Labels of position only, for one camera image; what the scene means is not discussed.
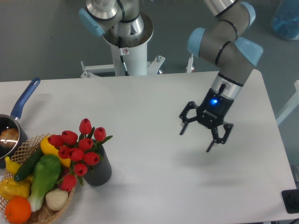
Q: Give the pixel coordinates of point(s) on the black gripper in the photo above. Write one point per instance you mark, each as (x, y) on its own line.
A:
(216, 112)

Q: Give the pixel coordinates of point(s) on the red tulip bouquet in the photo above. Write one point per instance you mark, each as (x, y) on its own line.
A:
(81, 149)

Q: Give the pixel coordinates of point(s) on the blue plastic bag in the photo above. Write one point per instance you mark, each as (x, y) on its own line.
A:
(285, 22)

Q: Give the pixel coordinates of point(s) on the dark green cucumber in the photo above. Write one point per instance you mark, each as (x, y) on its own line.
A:
(28, 166)

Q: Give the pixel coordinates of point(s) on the white garlic bulb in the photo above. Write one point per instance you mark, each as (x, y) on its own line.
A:
(56, 199)

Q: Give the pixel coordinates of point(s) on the yellow banana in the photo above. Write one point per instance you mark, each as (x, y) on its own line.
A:
(12, 167)

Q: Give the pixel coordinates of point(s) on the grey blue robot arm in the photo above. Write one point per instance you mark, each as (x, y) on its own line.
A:
(222, 45)

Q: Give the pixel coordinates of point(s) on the black device at edge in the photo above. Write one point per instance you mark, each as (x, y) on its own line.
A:
(291, 200)

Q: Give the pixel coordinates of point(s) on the yellow squash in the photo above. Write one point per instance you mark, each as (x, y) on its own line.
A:
(47, 148)

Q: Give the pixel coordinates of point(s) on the yellow corn cob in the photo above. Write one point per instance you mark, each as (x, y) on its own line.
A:
(10, 189)

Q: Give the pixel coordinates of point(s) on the white frame at right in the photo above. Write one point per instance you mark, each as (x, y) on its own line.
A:
(289, 106)

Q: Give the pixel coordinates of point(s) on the purple red onion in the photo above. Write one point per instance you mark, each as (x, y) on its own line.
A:
(65, 171)

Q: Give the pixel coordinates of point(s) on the dark grey ribbed vase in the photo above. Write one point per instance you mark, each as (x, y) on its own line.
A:
(101, 172)

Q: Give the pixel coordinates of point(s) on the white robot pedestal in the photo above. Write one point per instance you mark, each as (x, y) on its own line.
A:
(129, 48)

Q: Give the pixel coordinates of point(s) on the orange fruit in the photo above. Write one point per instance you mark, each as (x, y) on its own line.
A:
(18, 210)

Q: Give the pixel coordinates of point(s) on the blue handled saucepan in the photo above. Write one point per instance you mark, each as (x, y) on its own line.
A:
(11, 121)

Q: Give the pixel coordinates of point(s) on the green bok choy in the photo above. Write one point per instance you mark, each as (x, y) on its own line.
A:
(46, 173)

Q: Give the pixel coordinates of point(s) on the bread roll in pan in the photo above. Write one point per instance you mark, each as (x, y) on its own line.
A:
(9, 138)

